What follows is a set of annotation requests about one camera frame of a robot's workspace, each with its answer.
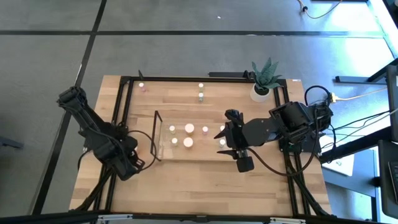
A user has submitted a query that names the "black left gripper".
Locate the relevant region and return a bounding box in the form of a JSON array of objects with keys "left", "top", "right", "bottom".
[{"left": 107, "top": 138, "right": 146, "bottom": 182}]

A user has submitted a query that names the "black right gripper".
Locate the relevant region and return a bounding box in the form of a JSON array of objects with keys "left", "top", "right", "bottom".
[{"left": 213, "top": 109, "right": 261, "bottom": 158}]

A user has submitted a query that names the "snake plant in white pot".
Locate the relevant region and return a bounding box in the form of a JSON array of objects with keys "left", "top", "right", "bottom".
[{"left": 249, "top": 57, "right": 283, "bottom": 103}]

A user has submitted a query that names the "black rectangular bar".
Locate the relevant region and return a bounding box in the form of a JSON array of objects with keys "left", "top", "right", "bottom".
[{"left": 208, "top": 71, "right": 253, "bottom": 78}]

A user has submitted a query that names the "white paper sheet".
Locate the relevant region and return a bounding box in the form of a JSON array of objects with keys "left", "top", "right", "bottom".
[{"left": 323, "top": 154, "right": 355, "bottom": 177}]

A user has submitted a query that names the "black diagonal desk beam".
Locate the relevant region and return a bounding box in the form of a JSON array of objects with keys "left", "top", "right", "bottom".
[{"left": 319, "top": 126, "right": 393, "bottom": 165}]

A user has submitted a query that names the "grey desk top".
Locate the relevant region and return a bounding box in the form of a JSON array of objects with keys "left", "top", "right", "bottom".
[{"left": 323, "top": 149, "right": 382, "bottom": 198}]

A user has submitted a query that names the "black desk foot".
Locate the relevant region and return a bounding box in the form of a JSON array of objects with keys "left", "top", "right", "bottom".
[{"left": 335, "top": 57, "right": 398, "bottom": 85}]

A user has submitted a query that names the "black laptop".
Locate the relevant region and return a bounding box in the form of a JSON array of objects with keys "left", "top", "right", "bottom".
[{"left": 377, "top": 139, "right": 398, "bottom": 220}]

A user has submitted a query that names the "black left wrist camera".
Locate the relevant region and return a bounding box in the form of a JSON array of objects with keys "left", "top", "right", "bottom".
[{"left": 132, "top": 157, "right": 146, "bottom": 170}]

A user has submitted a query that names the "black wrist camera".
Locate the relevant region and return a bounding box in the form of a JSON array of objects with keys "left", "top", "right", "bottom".
[
  {"left": 236, "top": 156, "right": 255, "bottom": 174},
  {"left": 132, "top": 157, "right": 146, "bottom": 170}
]

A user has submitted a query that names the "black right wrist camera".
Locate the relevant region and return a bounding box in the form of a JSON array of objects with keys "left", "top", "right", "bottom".
[{"left": 236, "top": 156, "right": 255, "bottom": 174}]

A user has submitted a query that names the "wooden shelf with black frame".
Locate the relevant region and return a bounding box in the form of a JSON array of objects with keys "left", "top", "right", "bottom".
[{"left": 150, "top": 110, "right": 246, "bottom": 162}]

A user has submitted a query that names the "black left wrist camera cable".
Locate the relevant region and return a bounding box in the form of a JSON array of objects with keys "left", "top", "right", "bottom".
[{"left": 126, "top": 129, "right": 158, "bottom": 172}]

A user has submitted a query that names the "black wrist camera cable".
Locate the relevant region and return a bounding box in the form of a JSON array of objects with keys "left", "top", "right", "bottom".
[
  {"left": 247, "top": 107, "right": 321, "bottom": 177},
  {"left": 126, "top": 129, "right": 158, "bottom": 172}
]

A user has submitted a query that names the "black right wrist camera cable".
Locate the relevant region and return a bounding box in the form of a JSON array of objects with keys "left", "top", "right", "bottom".
[{"left": 247, "top": 107, "right": 321, "bottom": 177}]

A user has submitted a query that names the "black aluminium table frame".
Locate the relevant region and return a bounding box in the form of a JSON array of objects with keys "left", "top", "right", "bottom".
[{"left": 70, "top": 74, "right": 333, "bottom": 218}]

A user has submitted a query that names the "yellow floor cable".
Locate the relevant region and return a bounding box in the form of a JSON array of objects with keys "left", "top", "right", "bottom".
[{"left": 297, "top": 0, "right": 345, "bottom": 19}]

